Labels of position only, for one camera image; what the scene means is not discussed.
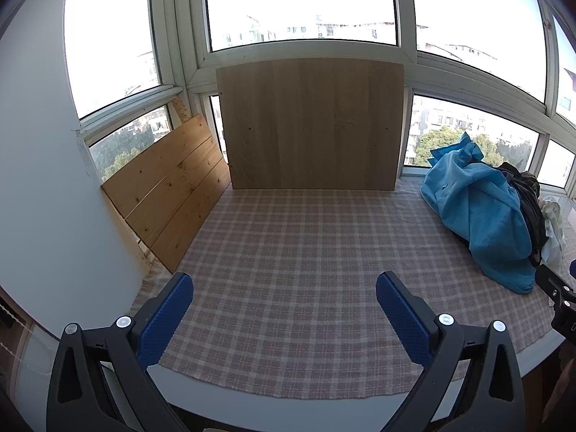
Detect white garment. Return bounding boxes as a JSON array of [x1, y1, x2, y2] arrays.
[[538, 198, 565, 268]]

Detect blue striped garment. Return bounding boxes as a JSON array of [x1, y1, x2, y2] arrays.
[[421, 134, 535, 294]]

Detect pink plaid tablecloth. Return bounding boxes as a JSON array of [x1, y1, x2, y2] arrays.
[[129, 175, 576, 401]]

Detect pine plank panel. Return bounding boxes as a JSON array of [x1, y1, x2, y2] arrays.
[[102, 114, 230, 272]]

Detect white window frame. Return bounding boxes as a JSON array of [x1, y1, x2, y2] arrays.
[[63, 0, 575, 194]]

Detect large light wooden board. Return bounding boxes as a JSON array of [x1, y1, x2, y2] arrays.
[[217, 58, 404, 191]]

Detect black drawstring pants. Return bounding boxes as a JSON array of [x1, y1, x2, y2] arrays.
[[498, 162, 548, 267]]

